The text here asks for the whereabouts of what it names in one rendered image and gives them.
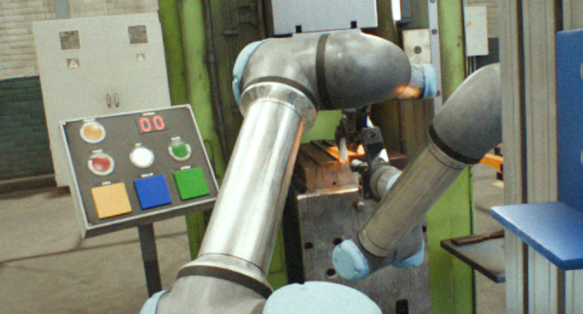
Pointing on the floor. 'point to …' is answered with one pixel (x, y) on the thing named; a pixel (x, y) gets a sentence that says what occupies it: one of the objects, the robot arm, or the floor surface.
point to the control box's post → (150, 258)
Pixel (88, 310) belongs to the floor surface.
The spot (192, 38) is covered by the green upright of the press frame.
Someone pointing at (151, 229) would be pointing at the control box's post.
